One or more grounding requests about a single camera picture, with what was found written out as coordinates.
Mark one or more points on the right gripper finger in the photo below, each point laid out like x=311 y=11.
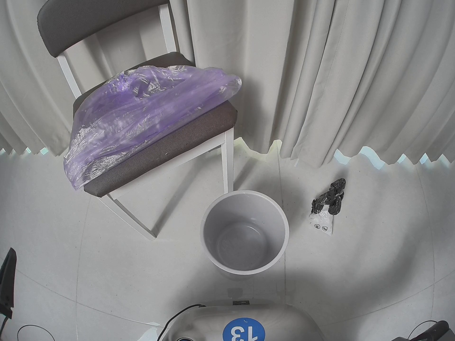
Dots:
x=435 y=332

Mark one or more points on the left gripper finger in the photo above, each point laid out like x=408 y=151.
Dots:
x=7 y=282

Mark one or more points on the purple plastic bag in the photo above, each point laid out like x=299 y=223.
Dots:
x=142 y=112

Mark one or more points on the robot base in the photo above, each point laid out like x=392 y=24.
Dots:
x=284 y=321

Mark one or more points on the crumpled black plastic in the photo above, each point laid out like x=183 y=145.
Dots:
x=334 y=204

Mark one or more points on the white trash bin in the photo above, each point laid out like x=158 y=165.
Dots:
x=245 y=240

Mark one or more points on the clear printed wrapper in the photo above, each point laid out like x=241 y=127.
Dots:
x=321 y=223

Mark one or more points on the white chair with grey cushions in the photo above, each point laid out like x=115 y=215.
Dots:
x=106 y=5

